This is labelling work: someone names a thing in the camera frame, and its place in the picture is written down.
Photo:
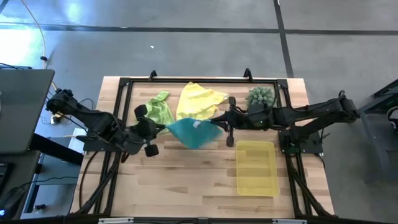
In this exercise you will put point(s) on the translucent yellow plastic basket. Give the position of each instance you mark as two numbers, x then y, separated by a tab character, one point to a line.
256	168

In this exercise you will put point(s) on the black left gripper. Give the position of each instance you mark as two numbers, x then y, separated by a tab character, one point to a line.
144	133

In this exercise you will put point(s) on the teal microfiber towel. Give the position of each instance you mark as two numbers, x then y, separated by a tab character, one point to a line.
192	133

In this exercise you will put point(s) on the black computer mouse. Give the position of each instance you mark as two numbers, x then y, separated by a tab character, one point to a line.
12	202

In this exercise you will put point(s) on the dark grey laptop lid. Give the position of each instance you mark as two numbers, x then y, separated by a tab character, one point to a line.
21	109

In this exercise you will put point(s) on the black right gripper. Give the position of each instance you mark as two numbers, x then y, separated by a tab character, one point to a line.
237	119

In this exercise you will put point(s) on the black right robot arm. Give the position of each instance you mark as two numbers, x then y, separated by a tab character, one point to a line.
311	112

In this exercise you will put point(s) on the yellow microfiber towel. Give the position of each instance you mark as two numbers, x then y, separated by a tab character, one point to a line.
196	102

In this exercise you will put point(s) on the green succulent in patterned pot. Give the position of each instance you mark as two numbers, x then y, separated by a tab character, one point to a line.
259	95

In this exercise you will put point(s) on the silver bracket plate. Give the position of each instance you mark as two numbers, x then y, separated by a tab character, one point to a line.
115	221
289	221

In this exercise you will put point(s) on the yellow power plug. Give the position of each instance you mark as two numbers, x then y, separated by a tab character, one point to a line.
56	119

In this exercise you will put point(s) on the dark grey side table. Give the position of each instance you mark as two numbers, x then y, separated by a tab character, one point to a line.
374	137

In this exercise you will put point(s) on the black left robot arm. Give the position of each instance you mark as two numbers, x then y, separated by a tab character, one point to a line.
96	121

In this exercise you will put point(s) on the black aluminium table frame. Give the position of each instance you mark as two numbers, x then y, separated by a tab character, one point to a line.
202	80

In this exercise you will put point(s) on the lime green microfiber towel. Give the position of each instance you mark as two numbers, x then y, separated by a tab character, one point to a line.
158	110

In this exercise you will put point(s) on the white box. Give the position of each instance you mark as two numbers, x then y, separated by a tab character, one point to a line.
74	144

